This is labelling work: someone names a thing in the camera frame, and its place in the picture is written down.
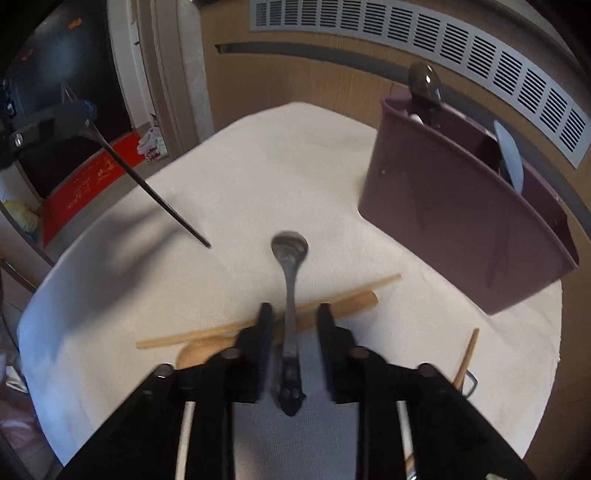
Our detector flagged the dark metal spoon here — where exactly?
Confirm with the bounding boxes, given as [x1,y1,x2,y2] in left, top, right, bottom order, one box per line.
[270,231,309,418]

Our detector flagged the white towel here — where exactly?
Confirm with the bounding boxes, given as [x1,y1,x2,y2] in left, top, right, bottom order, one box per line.
[17,102,564,467]

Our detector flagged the red floor mat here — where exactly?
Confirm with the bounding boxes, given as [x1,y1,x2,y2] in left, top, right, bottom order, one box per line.
[41,129,139,250]

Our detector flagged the glossy black spoon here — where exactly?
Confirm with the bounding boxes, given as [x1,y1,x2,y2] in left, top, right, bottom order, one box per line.
[409,61,445,130]

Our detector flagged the black-handled brown spoon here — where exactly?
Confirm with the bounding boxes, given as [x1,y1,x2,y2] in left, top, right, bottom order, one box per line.
[83,124,212,250]

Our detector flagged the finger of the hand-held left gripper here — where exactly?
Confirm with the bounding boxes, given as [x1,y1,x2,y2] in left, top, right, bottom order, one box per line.
[69,100,98,121]
[13,107,91,149]

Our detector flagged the wooden spoon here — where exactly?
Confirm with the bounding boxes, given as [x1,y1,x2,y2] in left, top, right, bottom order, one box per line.
[177,290,380,370]

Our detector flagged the wooden chopstick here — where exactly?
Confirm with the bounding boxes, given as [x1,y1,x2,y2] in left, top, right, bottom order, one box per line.
[405,329,481,478]
[135,274,402,350]

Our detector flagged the grey plastic spoon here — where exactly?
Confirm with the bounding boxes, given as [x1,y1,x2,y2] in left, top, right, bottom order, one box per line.
[492,120,526,195]

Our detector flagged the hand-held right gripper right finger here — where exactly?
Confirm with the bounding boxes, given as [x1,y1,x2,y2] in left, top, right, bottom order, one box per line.
[318,302,537,480]

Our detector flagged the patterned slippers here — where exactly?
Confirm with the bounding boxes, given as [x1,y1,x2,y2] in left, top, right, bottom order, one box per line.
[136,124,168,163]

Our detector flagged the maroon plastic utensil holder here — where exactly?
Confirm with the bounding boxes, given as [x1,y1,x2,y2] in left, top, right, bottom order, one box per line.
[358,90,580,317]

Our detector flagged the yellow cloth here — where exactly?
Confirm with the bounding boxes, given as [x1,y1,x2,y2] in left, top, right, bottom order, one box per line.
[2,199,40,234]

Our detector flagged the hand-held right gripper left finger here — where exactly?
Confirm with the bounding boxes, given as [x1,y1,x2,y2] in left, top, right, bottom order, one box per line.
[55,302,278,480]

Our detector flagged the long grey vent grille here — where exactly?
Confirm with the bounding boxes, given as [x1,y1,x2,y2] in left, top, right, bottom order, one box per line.
[249,0,591,169]

